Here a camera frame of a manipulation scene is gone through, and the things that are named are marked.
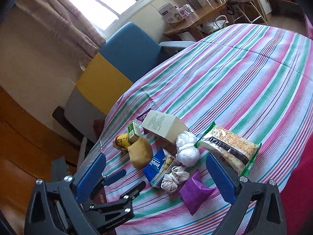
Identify white appliance box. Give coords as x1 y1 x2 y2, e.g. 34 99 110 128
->
157 2 184 24

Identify striped bedsheet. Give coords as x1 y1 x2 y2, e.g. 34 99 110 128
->
81 23 313 235

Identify white plastic bag bundle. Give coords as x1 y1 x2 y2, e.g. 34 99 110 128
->
175 130 200 167

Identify small purple box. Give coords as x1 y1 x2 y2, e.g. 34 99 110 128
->
178 4 195 17

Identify small green box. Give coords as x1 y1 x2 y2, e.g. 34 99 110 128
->
127 120 143 143

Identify yellow plush toy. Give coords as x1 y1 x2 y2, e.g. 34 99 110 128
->
112 133 132 153

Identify wooden wardrobe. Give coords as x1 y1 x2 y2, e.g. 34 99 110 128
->
0 84 84 201

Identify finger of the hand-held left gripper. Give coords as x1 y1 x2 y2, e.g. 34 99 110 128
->
81 181 146 226
103 170 127 186

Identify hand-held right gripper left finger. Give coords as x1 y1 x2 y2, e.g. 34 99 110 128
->
24 152 106 235

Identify window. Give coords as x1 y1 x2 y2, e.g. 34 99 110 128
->
55 0 186 30

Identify rolled white socks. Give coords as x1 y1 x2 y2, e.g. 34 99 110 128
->
160 166 191 193

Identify wooden desk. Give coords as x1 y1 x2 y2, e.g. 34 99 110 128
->
163 4 228 42

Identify dark red cloth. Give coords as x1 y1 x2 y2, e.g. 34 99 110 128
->
94 119 105 137

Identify cream cardboard box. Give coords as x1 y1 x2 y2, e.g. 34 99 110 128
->
140 110 189 148

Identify blue tissue pack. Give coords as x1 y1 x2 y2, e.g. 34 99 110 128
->
142 148 181 188

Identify blue yellow grey headboard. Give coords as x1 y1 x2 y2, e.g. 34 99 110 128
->
64 22 162 144

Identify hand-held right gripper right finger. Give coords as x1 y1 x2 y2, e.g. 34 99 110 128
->
205 152 288 235

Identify green-edged snack packet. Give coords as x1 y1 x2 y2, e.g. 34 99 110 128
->
194 122 262 177

